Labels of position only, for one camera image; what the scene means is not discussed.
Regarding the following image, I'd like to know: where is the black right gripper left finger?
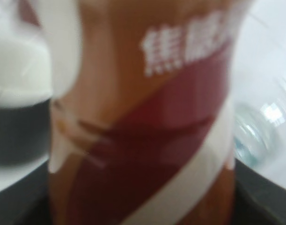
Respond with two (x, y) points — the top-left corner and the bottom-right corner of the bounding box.
(0, 162), (48, 225)

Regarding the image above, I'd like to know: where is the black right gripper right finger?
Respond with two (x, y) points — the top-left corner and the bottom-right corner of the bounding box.
(231, 160), (286, 225)

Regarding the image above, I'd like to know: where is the brown Nescafe coffee bottle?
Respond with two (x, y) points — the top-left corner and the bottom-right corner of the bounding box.
(40, 0), (251, 225)

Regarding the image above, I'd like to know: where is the clear water bottle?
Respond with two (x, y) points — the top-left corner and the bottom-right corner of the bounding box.
(232, 0), (286, 168)

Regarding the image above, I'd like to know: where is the dark grey mug rear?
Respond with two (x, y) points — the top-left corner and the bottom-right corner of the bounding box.
(0, 37), (51, 166)

